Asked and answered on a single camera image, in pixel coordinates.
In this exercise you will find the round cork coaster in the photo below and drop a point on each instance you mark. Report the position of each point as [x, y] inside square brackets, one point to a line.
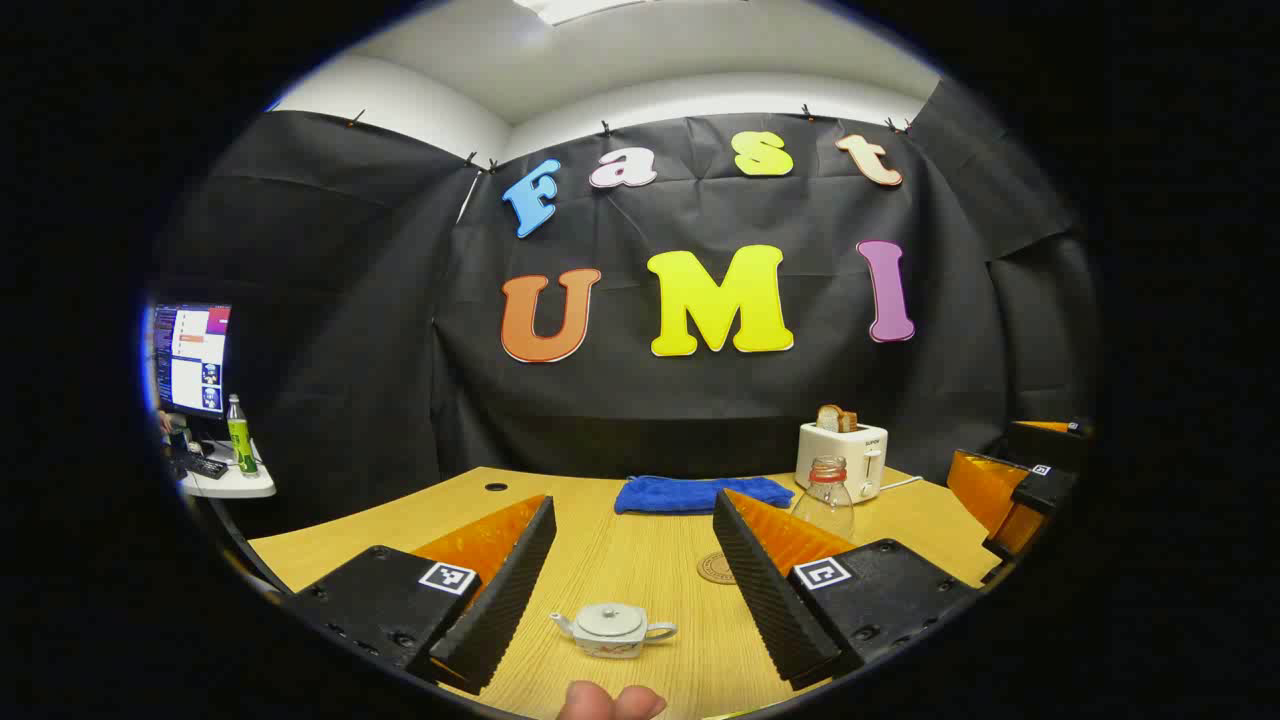
[715, 568]

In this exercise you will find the clear plastic water bottle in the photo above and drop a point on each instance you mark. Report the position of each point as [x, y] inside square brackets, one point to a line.
[828, 500]

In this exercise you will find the blue towel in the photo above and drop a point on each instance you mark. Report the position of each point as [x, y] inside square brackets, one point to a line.
[690, 494]

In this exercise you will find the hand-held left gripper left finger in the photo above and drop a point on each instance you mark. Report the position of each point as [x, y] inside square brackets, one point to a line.
[500, 600]

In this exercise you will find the white toaster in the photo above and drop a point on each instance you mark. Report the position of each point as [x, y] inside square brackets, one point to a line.
[850, 455]

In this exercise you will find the black keyboard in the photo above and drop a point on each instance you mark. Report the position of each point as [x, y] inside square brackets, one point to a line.
[200, 465]

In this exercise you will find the toasted bread slice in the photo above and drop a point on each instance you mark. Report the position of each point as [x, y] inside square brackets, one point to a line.
[849, 421]
[829, 418]

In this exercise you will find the white ceramic teacup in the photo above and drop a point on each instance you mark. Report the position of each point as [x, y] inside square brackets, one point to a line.
[610, 648]

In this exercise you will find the green drink bottle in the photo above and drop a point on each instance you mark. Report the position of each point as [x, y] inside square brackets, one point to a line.
[241, 440]

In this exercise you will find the white side table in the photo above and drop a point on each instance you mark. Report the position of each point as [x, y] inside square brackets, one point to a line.
[235, 485]

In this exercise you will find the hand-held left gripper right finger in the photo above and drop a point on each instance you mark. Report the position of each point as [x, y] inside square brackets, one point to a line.
[765, 600]

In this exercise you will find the black backdrop cloth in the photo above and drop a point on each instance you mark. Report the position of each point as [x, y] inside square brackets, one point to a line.
[400, 300]

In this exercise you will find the computer monitor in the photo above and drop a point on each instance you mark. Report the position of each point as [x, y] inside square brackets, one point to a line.
[192, 358]

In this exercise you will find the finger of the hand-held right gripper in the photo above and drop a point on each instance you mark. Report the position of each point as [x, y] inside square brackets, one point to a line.
[1050, 445]
[1045, 490]

